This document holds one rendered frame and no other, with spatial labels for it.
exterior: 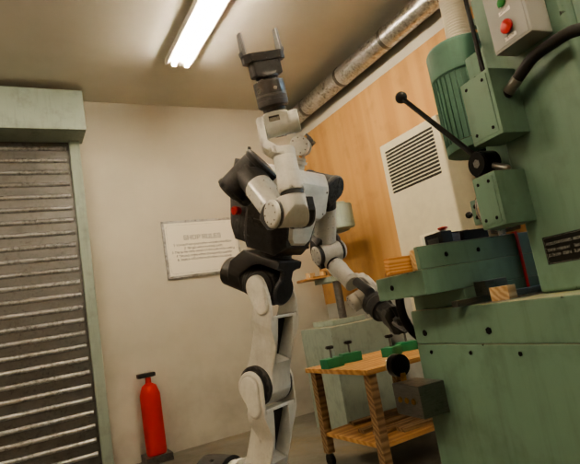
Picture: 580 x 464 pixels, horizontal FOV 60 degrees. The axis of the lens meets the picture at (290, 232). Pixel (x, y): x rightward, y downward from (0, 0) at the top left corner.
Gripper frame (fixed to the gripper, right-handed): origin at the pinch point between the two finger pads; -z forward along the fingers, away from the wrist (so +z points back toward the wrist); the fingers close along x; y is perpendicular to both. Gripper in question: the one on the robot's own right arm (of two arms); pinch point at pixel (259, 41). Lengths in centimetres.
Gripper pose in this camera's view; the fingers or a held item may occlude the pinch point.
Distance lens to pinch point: 149.4
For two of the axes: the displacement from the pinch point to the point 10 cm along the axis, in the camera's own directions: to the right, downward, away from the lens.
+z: 2.2, 9.6, 1.4
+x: 9.1, -2.6, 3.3
